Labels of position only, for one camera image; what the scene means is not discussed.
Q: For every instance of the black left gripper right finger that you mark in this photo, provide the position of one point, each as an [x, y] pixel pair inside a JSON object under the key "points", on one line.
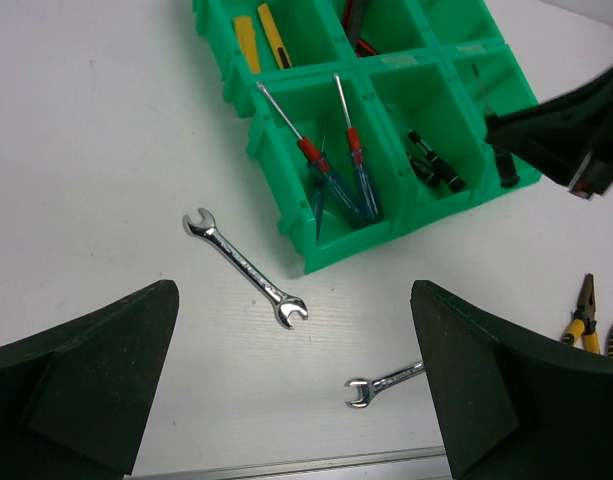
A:
{"points": [[512, 403]]}

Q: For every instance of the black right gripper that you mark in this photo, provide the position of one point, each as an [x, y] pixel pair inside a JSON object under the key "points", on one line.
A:
{"points": [[568, 139]]}

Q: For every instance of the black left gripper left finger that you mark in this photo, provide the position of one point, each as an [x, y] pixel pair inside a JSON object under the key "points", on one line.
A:
{"points": [[75, 399]]}

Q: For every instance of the green-black screwdriver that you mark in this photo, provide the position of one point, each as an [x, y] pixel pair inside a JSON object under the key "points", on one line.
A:
{"points": [[423, 171], [445, 172]]}

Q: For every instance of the red utility knife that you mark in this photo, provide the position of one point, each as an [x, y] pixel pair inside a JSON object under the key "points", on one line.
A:
{"points": [[364, 49], [353, 19]]}

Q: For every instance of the blue screwdriver red collar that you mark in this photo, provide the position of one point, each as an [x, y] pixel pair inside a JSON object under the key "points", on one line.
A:
{"points": [[333, 182]]}

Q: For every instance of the silver wrench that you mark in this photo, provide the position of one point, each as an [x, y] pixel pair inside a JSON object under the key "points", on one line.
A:
{"points": [[284, 304], [368, 389]]}

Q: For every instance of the small yellow utility knife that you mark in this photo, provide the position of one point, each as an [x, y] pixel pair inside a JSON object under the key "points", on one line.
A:
{"points": [[273, 37]]}

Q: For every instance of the green six-compartment tray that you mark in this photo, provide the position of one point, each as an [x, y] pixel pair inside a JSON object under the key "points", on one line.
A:
{"points": [[442, 65]]}

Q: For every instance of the aluminium front rail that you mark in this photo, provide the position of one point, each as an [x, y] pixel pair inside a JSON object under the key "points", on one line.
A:
{"points": [[421, 463]]}

